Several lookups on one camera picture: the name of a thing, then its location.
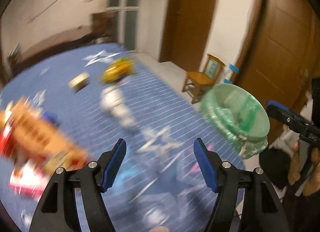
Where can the dark round wooden table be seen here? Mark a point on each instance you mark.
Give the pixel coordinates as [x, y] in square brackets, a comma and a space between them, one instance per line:
[58, 43]

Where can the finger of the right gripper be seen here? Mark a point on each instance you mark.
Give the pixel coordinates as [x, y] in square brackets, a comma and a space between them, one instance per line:
[277, 111]

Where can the yellow plastic wrapper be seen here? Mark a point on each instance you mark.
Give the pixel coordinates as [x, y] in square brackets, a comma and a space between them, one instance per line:
[117, 70]

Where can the white knotted cloth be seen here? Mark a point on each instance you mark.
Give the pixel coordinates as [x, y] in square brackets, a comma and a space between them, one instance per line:
[113, 102]

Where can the orange snack box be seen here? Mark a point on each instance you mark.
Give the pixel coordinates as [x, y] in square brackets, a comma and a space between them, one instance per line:
[27, 136]

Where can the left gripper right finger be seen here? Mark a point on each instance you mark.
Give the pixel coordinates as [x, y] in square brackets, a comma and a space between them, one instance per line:
[262, 209]

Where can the yellow sponge block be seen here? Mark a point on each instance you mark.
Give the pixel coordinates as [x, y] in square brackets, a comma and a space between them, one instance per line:
[79, 82]

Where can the small yellow wooden chair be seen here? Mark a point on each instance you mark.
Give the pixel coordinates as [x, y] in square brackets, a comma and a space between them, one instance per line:
[198, 82]

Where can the glass double door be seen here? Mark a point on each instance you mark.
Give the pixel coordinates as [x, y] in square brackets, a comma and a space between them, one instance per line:
[125, 22]

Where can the person right hand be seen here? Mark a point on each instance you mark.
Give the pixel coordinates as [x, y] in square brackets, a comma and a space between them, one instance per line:
[303, 174]

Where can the green lined trash bin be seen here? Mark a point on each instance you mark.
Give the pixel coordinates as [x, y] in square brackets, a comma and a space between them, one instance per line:
[238, 116]

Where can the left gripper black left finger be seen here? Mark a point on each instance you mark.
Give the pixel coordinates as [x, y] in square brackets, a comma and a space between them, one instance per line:
[56, 209]

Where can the dark wooden chair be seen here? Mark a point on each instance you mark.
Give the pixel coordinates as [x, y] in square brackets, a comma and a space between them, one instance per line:
[104, 25]

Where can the near brown wooden door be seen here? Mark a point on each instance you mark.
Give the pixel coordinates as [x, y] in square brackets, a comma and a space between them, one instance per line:
[280, 55]

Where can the brown wooden door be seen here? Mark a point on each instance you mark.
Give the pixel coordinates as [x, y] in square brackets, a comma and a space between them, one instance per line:
[280, 55]
[186, 29]

